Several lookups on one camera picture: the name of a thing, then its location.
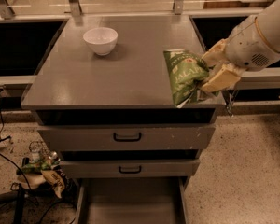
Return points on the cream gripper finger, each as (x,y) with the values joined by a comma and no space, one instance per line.
(216,54)
(222,77)

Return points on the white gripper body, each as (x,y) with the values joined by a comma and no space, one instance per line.
(246,48)

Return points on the green jalapeno chip bag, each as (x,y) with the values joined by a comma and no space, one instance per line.
(187,71)

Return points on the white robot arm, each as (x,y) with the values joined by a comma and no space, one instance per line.
(252,45)

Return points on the grey top drawer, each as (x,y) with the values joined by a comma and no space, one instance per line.
(88,138)

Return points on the grey middle drawer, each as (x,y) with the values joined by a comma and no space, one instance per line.
(129,168)

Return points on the grey drawer cabinet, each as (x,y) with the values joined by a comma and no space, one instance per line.
(129,87)

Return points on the grey open bottom drawer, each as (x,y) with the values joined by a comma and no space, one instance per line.
(148,200)

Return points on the white ceramic bowl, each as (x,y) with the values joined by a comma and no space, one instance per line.
(101,40)

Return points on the clear plastic bottle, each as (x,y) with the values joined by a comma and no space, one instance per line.
(35,148)

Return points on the pile of snack bags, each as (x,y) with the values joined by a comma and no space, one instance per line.
(33,175)

